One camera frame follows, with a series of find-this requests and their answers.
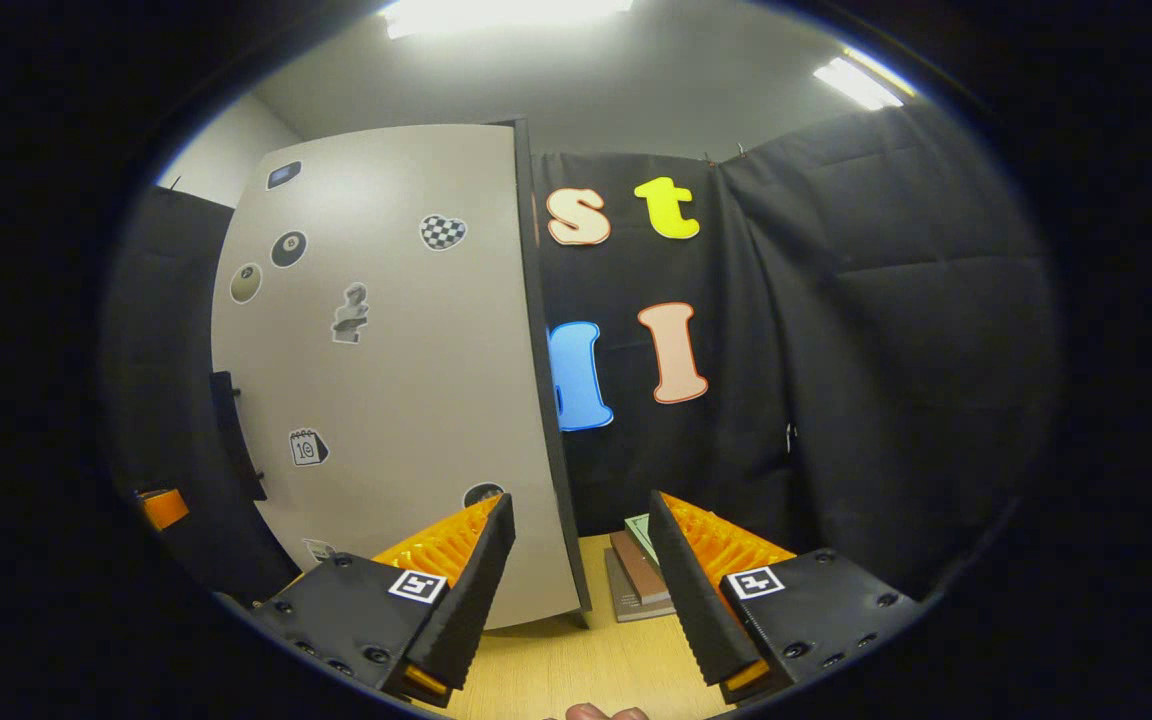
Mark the grey cabinet door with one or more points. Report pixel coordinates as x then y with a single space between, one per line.
396 380

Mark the black backdrop cloth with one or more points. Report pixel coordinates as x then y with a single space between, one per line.
886 350

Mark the dark grey cabinet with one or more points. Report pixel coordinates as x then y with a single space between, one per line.
546 400

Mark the brown book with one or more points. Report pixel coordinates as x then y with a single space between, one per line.
639 575

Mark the ceiling light panel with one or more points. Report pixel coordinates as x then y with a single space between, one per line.
861 83

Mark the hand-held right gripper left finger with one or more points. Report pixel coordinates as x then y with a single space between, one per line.
471 600

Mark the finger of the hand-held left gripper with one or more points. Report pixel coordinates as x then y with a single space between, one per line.
166 508

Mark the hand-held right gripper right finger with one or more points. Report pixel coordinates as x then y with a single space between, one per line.
691 595

